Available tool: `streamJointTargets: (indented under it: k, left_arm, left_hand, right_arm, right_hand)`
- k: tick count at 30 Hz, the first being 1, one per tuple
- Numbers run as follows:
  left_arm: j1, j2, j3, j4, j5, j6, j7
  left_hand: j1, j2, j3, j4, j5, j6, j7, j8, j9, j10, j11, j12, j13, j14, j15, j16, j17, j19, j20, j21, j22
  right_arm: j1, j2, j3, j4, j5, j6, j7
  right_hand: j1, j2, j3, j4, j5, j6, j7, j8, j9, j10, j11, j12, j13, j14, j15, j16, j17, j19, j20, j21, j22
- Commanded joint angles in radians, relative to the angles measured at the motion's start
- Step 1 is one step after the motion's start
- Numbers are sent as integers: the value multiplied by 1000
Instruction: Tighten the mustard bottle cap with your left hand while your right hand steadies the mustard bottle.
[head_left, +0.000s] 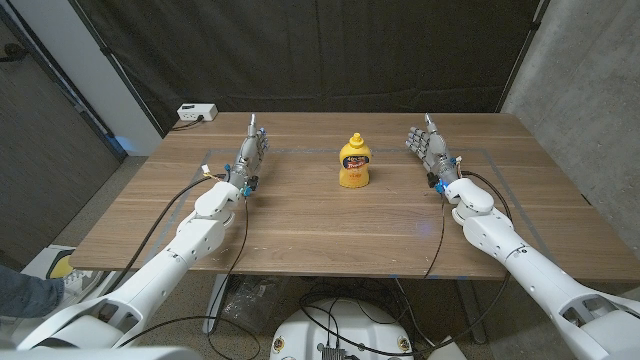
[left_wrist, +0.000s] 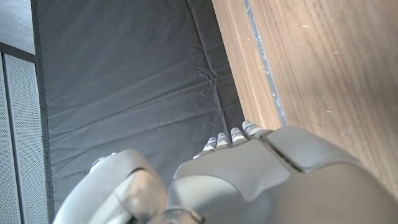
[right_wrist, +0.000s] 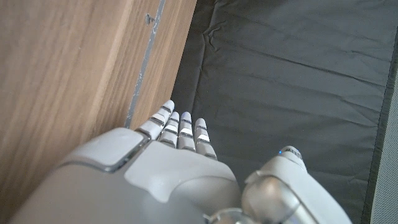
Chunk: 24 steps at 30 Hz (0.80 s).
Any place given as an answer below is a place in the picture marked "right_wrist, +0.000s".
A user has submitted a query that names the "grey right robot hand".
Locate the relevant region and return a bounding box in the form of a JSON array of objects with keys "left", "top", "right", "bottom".
[{"left": 8, "top": 100, "right": 353, "bottom": 224}]

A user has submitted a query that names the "black backdrop cloth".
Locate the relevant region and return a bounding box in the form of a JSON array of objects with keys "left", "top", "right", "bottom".
[{"left": 170, "top": 0, "right": 398, "bottom": 224}]

